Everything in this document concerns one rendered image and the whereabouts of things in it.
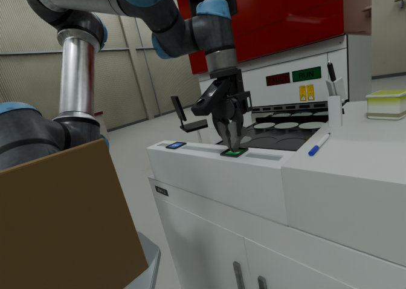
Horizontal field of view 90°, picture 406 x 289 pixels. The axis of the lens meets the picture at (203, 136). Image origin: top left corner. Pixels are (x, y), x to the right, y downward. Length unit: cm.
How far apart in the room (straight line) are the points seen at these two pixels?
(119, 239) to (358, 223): 42
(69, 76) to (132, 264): 50
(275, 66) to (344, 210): 78
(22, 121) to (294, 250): 63
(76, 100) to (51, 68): 873
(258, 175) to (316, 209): 13
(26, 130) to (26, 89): 867
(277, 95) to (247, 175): 66
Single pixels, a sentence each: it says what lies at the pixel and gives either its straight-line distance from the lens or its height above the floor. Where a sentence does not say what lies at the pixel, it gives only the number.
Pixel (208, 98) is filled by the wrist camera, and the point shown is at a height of 112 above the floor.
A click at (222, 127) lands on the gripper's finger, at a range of 54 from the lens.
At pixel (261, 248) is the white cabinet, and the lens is 62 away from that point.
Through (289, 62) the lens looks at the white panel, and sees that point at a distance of 106.
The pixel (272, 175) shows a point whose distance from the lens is 46.
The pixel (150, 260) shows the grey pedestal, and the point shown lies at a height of 82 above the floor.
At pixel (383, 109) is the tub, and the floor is 99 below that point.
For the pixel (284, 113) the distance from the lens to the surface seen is 109.
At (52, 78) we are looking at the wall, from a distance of 930.
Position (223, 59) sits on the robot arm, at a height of 120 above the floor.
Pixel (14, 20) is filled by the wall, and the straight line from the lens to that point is 968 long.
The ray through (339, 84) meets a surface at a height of 108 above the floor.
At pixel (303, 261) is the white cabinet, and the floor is 74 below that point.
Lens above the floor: 116
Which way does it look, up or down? 14 degrees down
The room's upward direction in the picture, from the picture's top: 12 degrees counter-clockwise
